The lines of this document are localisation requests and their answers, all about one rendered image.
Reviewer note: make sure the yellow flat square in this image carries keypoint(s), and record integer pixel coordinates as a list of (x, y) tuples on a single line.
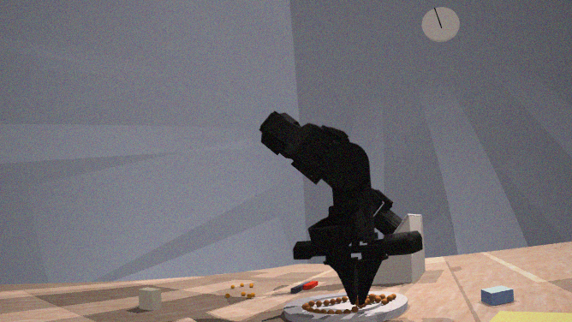
[(508, 316)]

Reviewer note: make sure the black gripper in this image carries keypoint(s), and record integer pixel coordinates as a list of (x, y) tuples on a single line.
[(357, 274)]

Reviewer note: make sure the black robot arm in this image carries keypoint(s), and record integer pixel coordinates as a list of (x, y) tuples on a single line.
[(326, 153)]

